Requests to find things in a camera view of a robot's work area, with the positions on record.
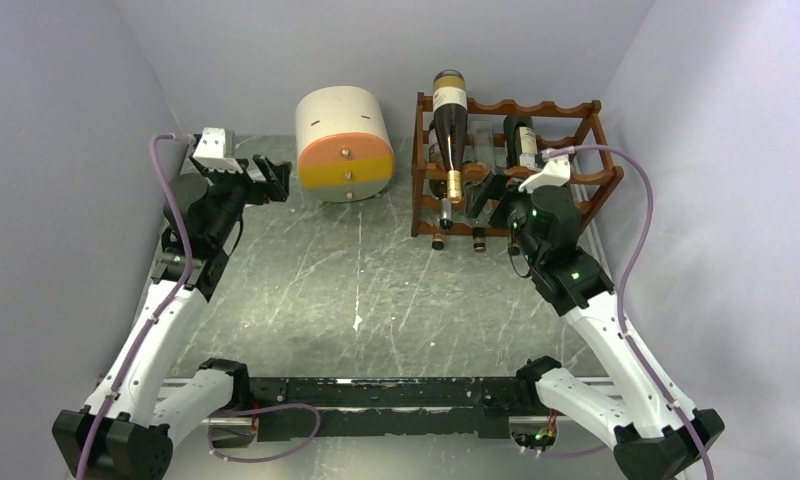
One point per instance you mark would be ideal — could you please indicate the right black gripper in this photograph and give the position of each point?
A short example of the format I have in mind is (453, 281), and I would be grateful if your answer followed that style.
(494, 189)

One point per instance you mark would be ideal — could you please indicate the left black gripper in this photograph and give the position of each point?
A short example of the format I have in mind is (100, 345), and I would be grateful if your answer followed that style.
(277, 174)

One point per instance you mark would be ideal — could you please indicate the dark gold-capped wine bottle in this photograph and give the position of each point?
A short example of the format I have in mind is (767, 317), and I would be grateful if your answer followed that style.
(450, 115)

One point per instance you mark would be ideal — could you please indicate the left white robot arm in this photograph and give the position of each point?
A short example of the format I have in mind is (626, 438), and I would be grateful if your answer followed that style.
(127, 428)

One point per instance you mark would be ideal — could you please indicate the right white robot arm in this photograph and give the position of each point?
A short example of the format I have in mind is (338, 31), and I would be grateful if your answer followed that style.
(653, 430)

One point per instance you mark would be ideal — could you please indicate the dark wine bottle white label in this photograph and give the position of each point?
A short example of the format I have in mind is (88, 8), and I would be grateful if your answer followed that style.
(520, 142)

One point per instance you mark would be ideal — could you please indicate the brown wooden wine rack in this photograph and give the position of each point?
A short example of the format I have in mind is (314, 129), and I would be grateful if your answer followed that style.
(588, 113)

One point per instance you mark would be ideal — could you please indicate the dark green labelled wine bottle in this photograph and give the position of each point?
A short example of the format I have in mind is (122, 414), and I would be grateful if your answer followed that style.
(439, 187)

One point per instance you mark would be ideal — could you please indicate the bottom dark bottle middle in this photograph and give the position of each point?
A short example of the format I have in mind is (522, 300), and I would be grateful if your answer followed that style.
(479, 239)

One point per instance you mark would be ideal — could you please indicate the clear glass bottle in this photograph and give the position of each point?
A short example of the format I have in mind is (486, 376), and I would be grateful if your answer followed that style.
(485, 152)

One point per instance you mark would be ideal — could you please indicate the white round drawer cabinet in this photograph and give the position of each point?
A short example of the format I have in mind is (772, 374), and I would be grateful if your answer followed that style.
(344, 152)

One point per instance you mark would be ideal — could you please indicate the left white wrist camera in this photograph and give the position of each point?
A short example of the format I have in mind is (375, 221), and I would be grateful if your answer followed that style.
(214, 150)

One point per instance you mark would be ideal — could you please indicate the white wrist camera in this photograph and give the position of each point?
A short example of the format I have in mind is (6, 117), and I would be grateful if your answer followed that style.
(214, 150)
(556, 172)

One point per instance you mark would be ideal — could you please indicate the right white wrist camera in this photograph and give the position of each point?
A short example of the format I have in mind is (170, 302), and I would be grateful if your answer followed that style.
(556, 172)

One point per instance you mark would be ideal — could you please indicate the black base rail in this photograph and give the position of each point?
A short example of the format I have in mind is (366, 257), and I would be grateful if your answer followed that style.
(485, 407)

